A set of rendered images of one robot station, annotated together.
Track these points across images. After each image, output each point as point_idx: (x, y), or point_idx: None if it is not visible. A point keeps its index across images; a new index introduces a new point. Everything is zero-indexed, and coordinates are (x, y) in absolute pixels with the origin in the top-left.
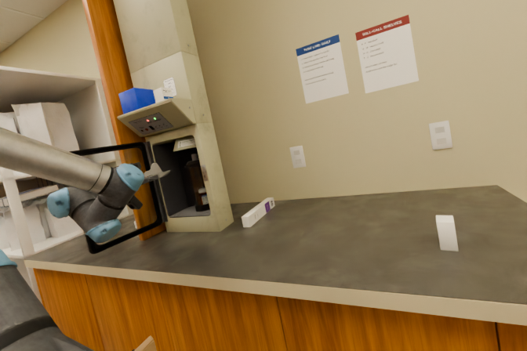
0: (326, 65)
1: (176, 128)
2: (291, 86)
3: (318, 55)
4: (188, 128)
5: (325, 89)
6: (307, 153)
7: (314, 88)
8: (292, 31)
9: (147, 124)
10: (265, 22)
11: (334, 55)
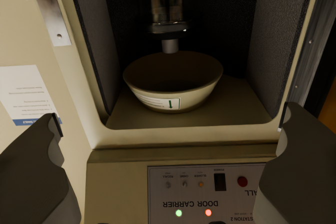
0: (20, 102)
1: (146, 158)
2: (61, 88)
3: (33, 113)
4: (118, 143)
5: (12, 77)
6: None
7: (28, 80)
8: (68, 138)
9: (226, 197)
10: None
11: (13, 109)
